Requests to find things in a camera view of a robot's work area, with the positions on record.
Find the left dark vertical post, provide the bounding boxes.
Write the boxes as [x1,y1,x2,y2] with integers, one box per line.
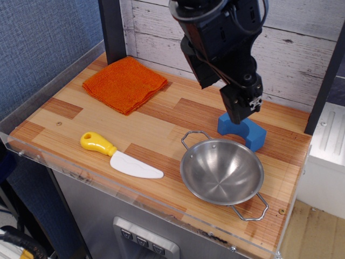
[98,0,127,65]

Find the dark vertical post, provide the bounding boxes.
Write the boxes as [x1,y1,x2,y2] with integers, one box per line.
[304,24,344,135]
[98,0,127,65]

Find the yellow-handled white toy knife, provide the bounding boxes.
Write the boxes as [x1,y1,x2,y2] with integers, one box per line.
[80,132,164,179]

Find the white ribbed box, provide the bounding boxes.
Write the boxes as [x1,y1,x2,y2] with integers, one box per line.
[296,103,344,219]

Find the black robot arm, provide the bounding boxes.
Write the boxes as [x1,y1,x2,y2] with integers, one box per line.
[169,0,269,124]

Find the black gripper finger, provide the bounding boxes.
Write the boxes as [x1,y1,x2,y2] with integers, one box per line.
[220,85,250,125]
[244,86,263,112]

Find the steel two-handled pot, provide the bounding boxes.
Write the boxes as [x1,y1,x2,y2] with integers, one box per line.
[180,136,269,221]

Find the right dark vertical post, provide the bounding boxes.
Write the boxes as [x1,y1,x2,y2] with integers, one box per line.
[304,24,344,135]

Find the clear acrylic edge guard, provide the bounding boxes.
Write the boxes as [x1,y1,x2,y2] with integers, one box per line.
[1,43,311,258]

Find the grey button control panel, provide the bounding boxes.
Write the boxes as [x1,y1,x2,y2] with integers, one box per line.
[113,216,180,259]

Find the orange cloth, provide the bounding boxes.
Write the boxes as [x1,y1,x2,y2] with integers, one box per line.
[82,57,168,115]

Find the yellow black cable bundle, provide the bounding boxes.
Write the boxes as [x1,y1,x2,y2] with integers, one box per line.
[0,226,49,259]

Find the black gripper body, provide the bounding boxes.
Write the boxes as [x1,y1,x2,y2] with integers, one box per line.
[181,32,262,90]

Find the blue arch block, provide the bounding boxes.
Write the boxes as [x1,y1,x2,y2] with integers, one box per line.
[217,113,267,152]

